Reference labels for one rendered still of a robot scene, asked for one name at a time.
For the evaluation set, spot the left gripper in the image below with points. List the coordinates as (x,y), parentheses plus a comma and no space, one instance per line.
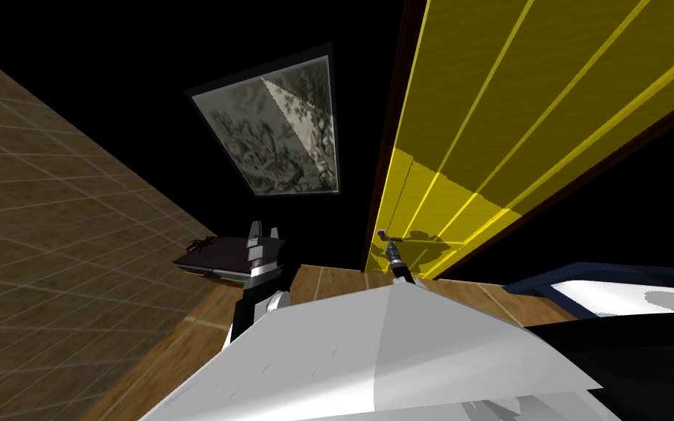
(264,254)

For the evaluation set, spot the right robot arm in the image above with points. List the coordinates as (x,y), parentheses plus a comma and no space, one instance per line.
(653,368)

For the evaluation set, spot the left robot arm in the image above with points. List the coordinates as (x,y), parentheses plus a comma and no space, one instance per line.
(255,307)

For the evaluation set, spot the dark side table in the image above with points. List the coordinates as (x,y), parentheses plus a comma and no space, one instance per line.
(220,260)

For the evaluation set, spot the framed grey landscape picture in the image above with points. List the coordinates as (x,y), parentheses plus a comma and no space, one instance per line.
(278,128)

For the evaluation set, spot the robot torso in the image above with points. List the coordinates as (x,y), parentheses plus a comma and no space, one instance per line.
(372,356)

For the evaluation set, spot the yellow door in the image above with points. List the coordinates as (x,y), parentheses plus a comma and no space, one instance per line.
(518,117)

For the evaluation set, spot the white and blue bed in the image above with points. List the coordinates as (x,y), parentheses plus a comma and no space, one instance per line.
(606,292)

